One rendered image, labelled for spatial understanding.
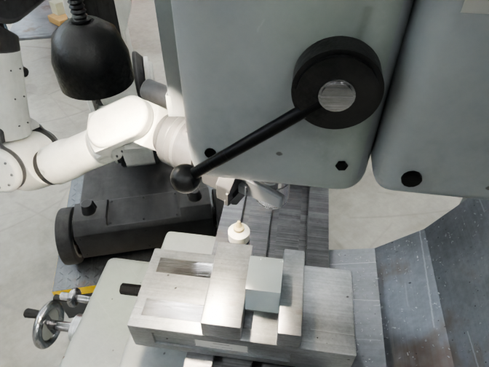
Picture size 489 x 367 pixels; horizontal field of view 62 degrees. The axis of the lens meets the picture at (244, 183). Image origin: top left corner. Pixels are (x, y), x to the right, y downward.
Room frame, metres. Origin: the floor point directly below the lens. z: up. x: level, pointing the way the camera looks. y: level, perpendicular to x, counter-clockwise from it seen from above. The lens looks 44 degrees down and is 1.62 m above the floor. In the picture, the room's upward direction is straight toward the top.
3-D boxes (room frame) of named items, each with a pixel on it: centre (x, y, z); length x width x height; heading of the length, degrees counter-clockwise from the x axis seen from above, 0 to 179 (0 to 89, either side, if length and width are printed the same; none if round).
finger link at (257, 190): (0.38, -0.02, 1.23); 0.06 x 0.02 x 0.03; 57
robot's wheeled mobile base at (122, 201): (1.18, 0.39, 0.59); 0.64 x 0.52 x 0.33; 10
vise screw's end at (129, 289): (0.37, 0.19, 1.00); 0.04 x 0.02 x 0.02; 82
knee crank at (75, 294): (0.62, 0.46, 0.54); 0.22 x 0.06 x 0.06; 82
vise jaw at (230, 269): (0.35, 0.02, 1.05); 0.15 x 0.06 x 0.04; 172
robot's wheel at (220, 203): (0.99, 0.08, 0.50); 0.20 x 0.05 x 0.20; 10
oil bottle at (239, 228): (0.47, 0.01, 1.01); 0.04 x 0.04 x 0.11
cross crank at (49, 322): (0.48, 0.45, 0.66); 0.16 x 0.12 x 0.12; 82
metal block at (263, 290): (0.34, -0.03, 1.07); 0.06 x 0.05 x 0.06; 172
